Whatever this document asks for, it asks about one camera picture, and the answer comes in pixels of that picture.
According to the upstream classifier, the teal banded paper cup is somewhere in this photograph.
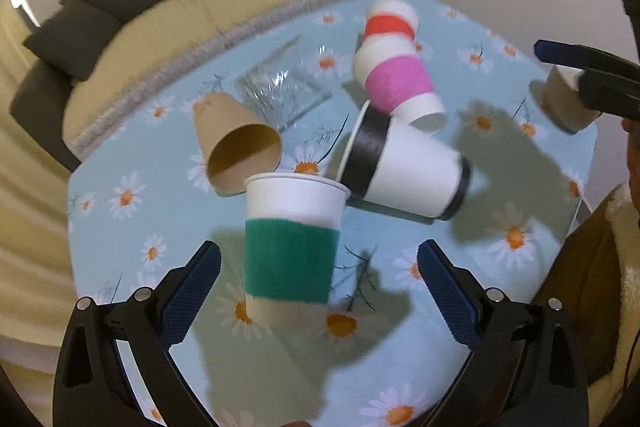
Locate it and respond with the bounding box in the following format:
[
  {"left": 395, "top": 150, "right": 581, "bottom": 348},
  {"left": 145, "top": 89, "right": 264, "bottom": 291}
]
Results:
[{"left": 244, "top": 172, "right": 350, "bottom": 329}]

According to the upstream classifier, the red banded paper cup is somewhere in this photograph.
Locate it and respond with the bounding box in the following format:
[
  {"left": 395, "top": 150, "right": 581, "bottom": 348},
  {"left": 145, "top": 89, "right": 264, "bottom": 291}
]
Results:
[{"left": 362, "top": 0, "right": 420, "bottom": 42}]

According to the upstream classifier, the pink banded paper cup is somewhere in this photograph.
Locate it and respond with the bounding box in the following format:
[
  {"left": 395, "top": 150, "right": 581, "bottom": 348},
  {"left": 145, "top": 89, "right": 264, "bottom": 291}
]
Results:
[{"left": 352, "top": 35, "right": 447, "bottom": 133}]

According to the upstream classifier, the black banded paper cup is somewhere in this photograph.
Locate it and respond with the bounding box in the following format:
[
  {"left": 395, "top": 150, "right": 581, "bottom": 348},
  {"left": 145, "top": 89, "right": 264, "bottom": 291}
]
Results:
[{"left": 337, "top": 102, "right": 472, "bottom": 221}]

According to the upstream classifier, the brown paper cup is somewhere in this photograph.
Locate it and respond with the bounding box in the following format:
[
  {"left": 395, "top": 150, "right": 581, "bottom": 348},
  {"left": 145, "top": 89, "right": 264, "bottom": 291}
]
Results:
[{"left": 193, "top": 92, "right": 282, "bottom": 194}]

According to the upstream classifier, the right hand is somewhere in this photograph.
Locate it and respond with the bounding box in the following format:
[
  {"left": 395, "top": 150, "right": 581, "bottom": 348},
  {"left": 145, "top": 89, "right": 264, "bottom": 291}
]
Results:
[{"left": 622, "top": 118, "right": 639, "bottom": 190}]

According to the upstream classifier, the white ceramic mug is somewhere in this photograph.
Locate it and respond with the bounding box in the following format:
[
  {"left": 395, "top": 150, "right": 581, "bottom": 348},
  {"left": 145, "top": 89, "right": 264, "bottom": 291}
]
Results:
[{"left": 541, "top": 65, "right": 602, "bottom": 133}]

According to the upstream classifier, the cream curtain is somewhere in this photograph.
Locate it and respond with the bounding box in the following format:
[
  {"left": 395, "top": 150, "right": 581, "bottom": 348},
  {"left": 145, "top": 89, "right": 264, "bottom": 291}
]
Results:
[{"left": 1, "top": 0, "right": 76, "bottom": 423}]

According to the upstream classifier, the daisy print blue tablecloth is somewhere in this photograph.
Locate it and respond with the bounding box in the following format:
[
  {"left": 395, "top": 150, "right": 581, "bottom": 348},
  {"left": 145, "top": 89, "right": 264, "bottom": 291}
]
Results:
[{"left": 68, "top": 0, "right": 597, "bottom": 426}]

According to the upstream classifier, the clear glass tumbler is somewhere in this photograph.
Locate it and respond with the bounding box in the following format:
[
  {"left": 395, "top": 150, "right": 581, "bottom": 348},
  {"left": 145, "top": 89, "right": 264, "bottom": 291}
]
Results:
[{"left": 235, "top": 36, "right": 332, "bottom": 132}]

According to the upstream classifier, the yellow sofa seat cover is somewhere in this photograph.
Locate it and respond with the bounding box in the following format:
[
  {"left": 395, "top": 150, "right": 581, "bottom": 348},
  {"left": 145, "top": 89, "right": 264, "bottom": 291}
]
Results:
[{"left": 62, "top": 0, "right": 342, "bottom": 160}]

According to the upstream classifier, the left dark throw pillow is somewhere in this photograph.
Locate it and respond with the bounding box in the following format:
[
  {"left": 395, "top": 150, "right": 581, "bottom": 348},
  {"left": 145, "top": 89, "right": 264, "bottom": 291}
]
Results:
[{"left": 23, "top": 0, "right": 122, "bottom": 81}]

